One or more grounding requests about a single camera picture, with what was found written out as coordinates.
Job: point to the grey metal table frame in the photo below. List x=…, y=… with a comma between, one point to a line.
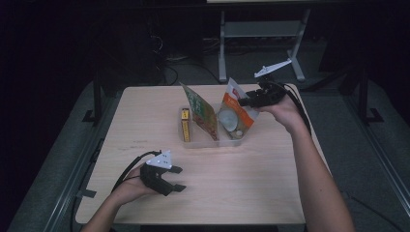
x=257, y=29

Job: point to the black metal stand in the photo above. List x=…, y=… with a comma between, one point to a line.
x=363, y=100
x=96, y=100

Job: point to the small yellow red snack box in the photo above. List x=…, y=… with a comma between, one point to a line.
x=185, y=125

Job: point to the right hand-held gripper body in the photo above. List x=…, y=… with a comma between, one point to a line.
x=269, y=95

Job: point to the clear plastic container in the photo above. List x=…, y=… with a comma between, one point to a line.
x=199, y=141

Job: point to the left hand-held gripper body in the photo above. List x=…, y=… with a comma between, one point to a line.
x=156, y=180

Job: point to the person's right hand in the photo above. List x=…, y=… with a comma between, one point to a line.
x=285, y=112

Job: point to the white and orange snack bag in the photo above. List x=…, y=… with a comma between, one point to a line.
x=233, y=119

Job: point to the person's left hand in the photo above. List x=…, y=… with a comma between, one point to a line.
x=130, y=187

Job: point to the green and red snack bag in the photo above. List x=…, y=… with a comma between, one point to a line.
x=203, y=112

